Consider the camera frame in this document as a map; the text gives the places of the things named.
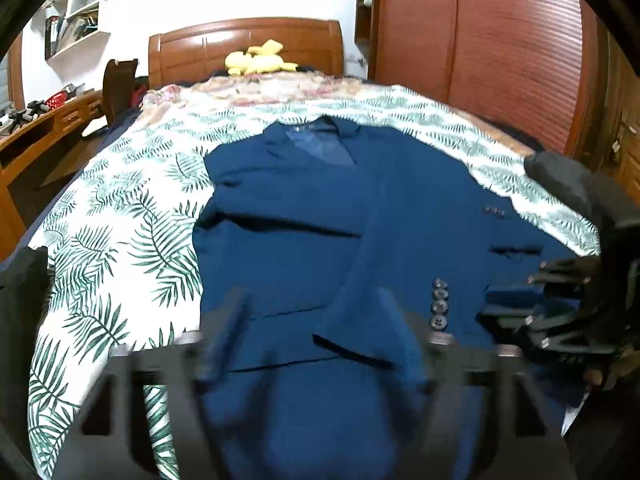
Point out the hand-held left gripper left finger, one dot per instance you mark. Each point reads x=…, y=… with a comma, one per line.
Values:
x=210, y=360

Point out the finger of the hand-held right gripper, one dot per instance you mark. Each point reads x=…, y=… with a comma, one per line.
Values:
x=530, y=327
x=565, y=271

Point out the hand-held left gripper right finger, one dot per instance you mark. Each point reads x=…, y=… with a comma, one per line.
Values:
x=425, y=365

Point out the navy blue suit jacket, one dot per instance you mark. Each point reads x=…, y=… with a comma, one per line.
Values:
x=300, y=260

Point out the dark grey folded cloth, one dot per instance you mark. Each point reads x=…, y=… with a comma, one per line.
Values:
x=560, y=180

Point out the leaf print bed sheet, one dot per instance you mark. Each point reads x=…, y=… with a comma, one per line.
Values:
x=125, y=240

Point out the wooden door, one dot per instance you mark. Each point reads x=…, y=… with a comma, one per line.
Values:
x=620, y=90

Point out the black folded cloth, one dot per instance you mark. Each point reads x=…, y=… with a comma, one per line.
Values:
x=25, y=275

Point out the wooden louvered wardrobe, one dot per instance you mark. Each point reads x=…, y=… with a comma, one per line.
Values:
x=500, y=50

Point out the floral blanket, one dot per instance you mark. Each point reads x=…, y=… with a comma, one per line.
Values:
x=260, y=91

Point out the wooden desk cabinet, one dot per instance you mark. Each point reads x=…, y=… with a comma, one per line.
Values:
x=70, y=115

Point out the dark wooden chair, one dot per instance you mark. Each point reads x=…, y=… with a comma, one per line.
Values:
x=117, y=90

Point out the yellow plush toy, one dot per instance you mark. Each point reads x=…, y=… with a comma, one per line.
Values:
x=250, y=62

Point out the red basket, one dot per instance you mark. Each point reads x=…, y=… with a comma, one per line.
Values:
x=56, y=101

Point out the black tripod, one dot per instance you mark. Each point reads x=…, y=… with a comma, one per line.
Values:
x=10, y=122
x=35, y=108

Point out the wooden bed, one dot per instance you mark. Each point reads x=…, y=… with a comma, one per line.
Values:
x=200, y=45

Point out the wall socket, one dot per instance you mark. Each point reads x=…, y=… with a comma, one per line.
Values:
x=356, y=60

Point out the white wall shelf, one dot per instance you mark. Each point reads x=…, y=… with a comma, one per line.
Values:
x=82, y=45

